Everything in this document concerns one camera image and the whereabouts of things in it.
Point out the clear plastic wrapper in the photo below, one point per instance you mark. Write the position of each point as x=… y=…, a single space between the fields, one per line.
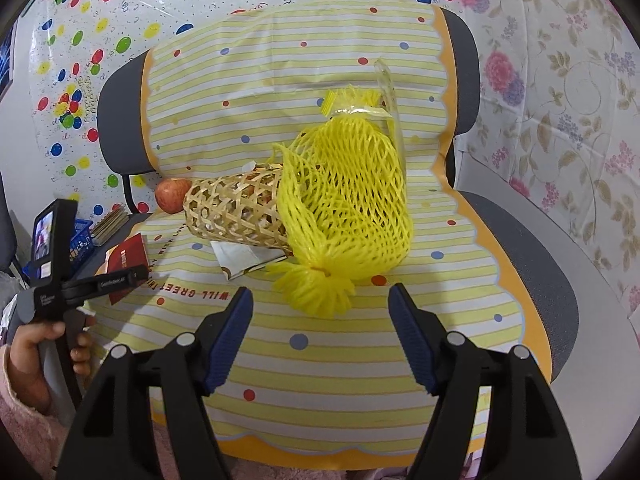
x=387 y=85

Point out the woven bamboo basket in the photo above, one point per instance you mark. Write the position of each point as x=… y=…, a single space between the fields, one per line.
x=225 y=210

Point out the floral print wall sheet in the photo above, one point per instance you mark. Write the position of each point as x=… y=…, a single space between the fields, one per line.
x=550 y=60

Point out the balloon print wall sheet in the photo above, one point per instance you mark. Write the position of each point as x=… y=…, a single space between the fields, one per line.
x=100 y=10

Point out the red apple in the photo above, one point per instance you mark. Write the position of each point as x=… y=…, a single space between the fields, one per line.
x=170 y=196

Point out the yellow striped dotted cloth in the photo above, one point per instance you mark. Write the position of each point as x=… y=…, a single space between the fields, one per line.
x=300 y=60

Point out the yellow foam net sleeve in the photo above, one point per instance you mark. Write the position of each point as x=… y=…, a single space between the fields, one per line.
x=350 y=200

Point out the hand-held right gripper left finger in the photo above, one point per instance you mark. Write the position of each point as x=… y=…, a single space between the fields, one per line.
x=232 y=340

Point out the grey office chair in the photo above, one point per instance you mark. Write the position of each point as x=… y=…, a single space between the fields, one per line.
x=525 y=260

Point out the red booklet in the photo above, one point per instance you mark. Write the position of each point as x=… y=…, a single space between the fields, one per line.
x=127 y=260

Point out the white paper label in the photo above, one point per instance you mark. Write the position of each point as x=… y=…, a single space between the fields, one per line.
x=235 y=257

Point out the blue plastic basket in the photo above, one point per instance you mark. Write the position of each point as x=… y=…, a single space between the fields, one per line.
x=80 y=245

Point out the white crumpled paper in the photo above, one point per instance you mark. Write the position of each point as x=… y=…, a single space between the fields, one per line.
x=248 y=166

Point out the person's left hand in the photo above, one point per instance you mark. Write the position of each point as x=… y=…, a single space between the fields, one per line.
x=35 y=360

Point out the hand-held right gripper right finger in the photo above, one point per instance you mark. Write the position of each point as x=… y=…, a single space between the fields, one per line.
x=412 y=340

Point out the person's left forearm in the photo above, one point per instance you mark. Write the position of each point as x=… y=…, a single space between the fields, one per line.
x=25 y=440

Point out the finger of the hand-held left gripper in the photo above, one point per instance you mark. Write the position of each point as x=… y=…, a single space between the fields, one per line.
x=105 y=284

